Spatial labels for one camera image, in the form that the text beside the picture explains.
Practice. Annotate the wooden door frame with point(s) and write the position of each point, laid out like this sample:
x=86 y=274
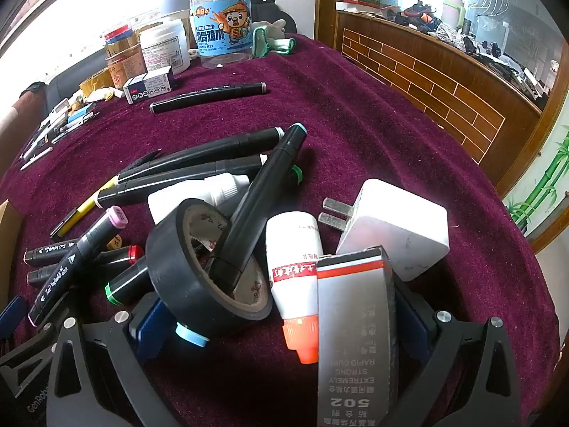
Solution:
x=326 y=4

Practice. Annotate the black marker grey caps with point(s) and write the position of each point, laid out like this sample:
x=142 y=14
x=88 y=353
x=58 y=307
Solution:
x=209 y=96

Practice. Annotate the pile of clutter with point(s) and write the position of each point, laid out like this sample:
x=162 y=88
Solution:
x=489 y=49

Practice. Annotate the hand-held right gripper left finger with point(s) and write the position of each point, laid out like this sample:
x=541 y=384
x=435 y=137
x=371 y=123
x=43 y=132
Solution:
x=149 y=329

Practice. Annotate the pale green jug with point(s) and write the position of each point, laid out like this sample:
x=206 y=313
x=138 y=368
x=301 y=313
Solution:
x=453 y=11

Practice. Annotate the black marker pale grey cap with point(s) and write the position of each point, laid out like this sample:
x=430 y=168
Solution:
x=213 y=147

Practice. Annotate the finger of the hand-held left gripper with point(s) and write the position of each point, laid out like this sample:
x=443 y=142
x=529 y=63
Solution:
x=11 y=316

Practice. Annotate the black marker green cap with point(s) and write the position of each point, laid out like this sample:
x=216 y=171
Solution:
x=129 y=282
x=296 y=174

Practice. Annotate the black bag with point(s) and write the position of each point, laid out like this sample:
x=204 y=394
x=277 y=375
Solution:
x=266 y=9

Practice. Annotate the white container grey lid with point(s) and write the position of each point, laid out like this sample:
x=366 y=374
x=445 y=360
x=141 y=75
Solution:
x=175 y=4

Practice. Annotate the black electrical tape roll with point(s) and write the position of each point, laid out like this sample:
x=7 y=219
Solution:
x=178 y=271

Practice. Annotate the wooden brick pattern headboard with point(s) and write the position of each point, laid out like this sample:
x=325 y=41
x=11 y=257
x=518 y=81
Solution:
x=444 y=80

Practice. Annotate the black marker white print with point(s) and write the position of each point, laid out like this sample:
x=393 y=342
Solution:
x=44 y=253

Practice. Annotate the bamboo wall sticker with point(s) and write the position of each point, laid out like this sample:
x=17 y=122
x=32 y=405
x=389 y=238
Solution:
x=544 y=178

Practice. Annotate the clear jar red lid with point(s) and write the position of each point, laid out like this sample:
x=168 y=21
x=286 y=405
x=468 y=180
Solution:
x=118 y=38

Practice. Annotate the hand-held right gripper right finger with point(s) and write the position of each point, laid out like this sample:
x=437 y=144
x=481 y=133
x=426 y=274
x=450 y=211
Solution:
x=415 y=324

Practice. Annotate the white squeeze bottle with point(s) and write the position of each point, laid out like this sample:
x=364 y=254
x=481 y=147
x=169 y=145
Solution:
x=186 y=193

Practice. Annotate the black pen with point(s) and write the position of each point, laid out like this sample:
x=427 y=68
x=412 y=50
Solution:
x=142 y=161

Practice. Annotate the yellow pen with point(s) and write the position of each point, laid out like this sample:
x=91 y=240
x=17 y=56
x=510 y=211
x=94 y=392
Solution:
x=84 y=209

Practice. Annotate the clear jar cartoon label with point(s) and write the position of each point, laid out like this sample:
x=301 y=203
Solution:
x=222 y=22

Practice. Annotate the white and green work gloves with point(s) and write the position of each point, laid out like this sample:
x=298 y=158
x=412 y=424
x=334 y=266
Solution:
x=266 y=38

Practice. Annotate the white glue bottle orange cap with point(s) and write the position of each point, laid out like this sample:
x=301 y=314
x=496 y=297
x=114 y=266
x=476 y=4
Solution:
x=293 y=249

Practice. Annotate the black marker tan cap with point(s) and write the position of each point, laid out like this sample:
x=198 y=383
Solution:
x=114 y=242

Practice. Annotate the white and blue carton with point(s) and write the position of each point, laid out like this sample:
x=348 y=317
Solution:
x=149 y=85

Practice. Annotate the reddish brown chair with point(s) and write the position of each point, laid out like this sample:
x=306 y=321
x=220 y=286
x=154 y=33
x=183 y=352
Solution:
x=13 y=129

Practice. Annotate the white power adapter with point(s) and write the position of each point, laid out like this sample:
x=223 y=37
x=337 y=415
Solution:
x=395 y=227

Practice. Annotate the black marker pink cap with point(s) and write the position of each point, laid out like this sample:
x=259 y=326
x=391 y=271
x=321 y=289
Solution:
x=75 y=267

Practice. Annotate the row of small pens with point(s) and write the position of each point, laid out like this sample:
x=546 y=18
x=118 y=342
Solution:
x=58 y=124

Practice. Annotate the white plastic tub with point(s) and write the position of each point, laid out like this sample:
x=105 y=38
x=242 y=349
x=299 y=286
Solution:
x=164 y=49

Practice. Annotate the black marker red cap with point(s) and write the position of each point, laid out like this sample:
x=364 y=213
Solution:
x=118 y=259

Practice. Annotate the white crumpled wrapper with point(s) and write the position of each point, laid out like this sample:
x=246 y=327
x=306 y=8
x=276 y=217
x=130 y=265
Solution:
x=104 y=93

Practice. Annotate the black marker light blue cap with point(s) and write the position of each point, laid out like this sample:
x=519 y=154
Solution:
x=262 y=195
x=192 y=335

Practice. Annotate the dark grey sofa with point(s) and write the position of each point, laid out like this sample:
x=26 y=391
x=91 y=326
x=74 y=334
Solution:
x=66 y=80

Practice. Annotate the black marker white cap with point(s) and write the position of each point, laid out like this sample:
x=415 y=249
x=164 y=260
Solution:
x=178 y=178

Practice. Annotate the silver glue box red stripe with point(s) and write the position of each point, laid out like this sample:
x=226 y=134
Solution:
x=355 y=320

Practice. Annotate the burgundy table cloth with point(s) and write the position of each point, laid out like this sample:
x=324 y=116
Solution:
x=355 y=120

